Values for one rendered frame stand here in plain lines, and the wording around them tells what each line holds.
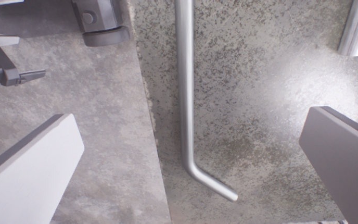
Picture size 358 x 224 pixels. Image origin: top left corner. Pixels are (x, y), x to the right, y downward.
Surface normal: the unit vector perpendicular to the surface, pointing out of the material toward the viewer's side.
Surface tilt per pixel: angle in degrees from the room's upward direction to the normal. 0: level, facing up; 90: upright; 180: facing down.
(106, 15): 45
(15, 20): 0
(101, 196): 0
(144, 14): 0
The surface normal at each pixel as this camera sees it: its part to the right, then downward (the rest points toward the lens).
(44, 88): 0.00, 0.51
